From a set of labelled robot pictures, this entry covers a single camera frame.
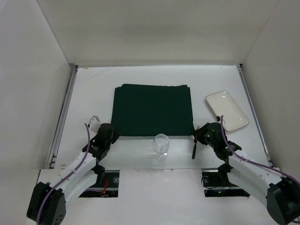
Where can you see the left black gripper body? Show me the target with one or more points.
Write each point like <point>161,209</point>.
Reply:
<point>112,134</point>

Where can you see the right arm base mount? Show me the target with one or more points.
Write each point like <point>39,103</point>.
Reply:
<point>215,183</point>

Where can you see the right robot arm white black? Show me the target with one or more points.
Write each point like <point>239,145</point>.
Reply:
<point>274,189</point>

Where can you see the dark green cloth napkin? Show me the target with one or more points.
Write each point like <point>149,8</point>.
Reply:
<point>149,110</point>

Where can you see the clear wine glass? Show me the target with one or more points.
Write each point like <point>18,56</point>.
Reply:
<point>161,146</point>

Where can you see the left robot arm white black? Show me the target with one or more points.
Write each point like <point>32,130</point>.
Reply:
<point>49,201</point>

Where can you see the aluminium table rail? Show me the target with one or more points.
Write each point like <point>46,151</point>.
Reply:
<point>239,68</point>
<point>62,118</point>

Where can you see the gold knife black handle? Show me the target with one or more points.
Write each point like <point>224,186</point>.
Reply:
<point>194,148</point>

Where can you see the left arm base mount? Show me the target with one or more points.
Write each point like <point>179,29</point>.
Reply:
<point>106,186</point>

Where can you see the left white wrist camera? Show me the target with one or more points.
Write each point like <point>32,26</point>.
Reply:
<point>94,124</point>

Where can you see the right aluminium table rail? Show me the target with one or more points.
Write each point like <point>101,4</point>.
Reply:
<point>239,68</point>

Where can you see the left aluminium table rail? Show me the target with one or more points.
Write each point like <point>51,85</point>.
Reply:
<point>62,118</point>

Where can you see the white rectangular plate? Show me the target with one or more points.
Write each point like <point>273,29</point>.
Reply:
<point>224,105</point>

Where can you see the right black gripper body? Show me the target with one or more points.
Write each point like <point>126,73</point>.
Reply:
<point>201,135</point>

